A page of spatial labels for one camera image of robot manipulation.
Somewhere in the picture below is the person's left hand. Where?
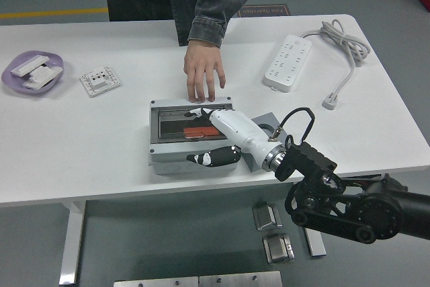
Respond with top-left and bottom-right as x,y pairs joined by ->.
183,40 -> 226,103

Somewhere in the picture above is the robot right hand white black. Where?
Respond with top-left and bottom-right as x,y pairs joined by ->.
183,107 -> 282,169

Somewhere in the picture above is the orange cylinder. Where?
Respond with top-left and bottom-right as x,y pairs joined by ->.
183,127 -> 221,140

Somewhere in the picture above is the grey electrical box clear lid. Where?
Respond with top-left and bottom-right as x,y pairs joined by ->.
148,97 -> 243,176

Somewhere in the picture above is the grey cube with round hole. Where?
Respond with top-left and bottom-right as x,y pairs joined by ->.
241,112 -> 286,173

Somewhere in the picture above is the white power strip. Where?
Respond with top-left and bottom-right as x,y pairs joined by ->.
262,34 -> 313,93

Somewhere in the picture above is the brown floor sign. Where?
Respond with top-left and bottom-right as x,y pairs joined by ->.
238,5 -> 292,18

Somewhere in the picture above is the white socket panel module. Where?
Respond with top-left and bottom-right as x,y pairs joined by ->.
79,65 -> 124,99

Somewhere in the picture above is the metal latch block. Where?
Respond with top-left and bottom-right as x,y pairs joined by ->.
261,233 -> 296,264

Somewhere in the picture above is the black table control panel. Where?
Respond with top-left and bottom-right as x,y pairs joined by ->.
345,173 -> 382,182

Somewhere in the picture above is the white table right leg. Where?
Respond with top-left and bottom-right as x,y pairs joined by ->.
304,226 -> 327,257

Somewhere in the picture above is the white table leg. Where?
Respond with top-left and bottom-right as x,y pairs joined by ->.
58,200 -> 87,285
304,226 -> 327,257

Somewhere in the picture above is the small white plastic part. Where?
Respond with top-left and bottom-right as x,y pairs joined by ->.
22,77 -> 45,90

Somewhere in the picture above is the long white plastic block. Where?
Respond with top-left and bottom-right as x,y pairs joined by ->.
9,54 -> 48,77

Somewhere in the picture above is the purple tray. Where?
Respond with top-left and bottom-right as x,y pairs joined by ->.
1,50 -> 65,94

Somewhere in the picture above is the white table left leg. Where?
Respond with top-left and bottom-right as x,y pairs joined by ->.
58,200 -> 87,285

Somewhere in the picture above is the angled metal bracket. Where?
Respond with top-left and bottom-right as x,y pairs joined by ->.
252,202 -> 284,232

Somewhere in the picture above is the white power cord with plug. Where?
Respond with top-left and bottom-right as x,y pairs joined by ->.
300,19 -> 372,111

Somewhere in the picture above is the wide metal base plate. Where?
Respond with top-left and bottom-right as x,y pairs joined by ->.
198,270 -> 283,287

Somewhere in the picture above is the white plastic switch part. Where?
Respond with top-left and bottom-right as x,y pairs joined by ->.
30,66 -> 64,82

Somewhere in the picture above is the narrow metal base plate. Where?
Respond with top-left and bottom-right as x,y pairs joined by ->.
113,276 -> 200,287

